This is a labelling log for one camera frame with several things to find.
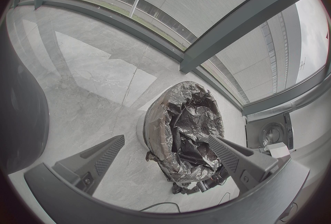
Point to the window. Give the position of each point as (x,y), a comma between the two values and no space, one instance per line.
(232,29)

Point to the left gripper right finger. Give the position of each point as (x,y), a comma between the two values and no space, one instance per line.
(232,158)

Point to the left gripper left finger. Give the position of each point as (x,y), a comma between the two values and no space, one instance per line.
(103,158)

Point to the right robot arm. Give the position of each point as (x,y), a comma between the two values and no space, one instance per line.
(208,185)

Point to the grey washing machine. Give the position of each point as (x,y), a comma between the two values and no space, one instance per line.
(269,132)

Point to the black plastic bag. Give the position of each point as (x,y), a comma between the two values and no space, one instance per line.
(181,124)

